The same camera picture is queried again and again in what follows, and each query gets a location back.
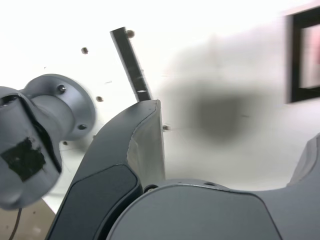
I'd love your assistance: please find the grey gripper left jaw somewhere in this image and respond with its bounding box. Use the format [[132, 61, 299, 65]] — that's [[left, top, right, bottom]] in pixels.
[[46, 99, 166, 240]]

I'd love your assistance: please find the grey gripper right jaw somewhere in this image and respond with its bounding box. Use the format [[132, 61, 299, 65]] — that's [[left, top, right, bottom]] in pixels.
[[106, 132, 320, 240]]

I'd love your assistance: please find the black tape square outline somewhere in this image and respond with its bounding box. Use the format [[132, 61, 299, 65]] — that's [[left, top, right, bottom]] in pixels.
[[284, 7, 320, 104]]

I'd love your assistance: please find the black tape strip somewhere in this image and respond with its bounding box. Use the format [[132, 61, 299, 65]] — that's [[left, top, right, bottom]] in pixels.
[[109, 25, 154, 102]]

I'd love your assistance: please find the black cable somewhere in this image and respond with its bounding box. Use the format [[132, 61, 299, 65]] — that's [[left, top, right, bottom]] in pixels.
[[9, 207, 24, 240]]

